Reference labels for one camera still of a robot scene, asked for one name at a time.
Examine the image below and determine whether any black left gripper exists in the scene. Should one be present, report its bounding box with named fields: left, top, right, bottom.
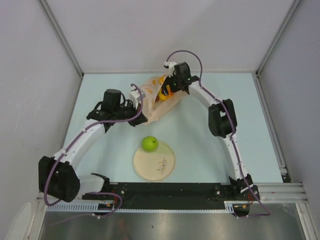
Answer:
left=113, top=99, right=148, bottom=128

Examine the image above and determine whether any translucent peach plastic bag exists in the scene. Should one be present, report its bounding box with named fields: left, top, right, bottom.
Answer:
left=139, top=74, right=187, bottom=125

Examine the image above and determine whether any green fake apple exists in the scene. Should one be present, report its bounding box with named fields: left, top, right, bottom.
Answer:
left=141, top=136, right=159, bottom=152

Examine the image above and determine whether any orange yellow fake mango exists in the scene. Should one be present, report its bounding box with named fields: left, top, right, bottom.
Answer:
left=157, top=84, right=174, bottom=102

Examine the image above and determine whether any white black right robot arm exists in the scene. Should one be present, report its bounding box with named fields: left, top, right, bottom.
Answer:
left=158, top=61, right=253, bottom=201

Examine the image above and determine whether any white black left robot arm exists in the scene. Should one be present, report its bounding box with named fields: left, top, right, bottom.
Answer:
left=38, top=84, right=147, bottom=207

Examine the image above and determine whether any round cream green plate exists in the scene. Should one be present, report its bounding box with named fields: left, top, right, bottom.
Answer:
left=133, top=141, right=176, bottom=182

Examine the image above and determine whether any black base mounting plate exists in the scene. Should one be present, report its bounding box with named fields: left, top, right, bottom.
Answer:
left=82, top=178, right=260, bottom=215

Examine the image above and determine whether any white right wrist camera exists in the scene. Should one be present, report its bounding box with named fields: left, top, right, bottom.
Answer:
left=164, top=61, right=177, bottom=78

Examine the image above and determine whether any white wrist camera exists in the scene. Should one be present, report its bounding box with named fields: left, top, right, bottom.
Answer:
left=129, top=83, right=146, bottom=109
left=164, top=61, right=177, bottom=78

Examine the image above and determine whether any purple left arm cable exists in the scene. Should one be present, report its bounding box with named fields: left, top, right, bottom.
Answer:
left=43, top=84, right=146, bottom=226

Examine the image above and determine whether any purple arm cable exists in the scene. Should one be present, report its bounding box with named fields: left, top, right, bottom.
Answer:
left=43, top=84, right=146, bottom=226
left=166, top=49, right=271, bottom=217

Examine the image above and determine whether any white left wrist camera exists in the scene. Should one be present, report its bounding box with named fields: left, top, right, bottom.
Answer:
left=129, top=83, right=146, bottom=109

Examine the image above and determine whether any white slotted cable duct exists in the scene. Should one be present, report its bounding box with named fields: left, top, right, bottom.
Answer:
left=47, top=201, right=235, bottom=214

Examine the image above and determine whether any aluminium frame rail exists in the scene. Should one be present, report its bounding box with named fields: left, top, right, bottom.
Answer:
left=47, top=182, right=305, bottom=205

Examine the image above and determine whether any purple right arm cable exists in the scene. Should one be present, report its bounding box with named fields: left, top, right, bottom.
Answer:
left=166, top=49, right=271, bottom=217

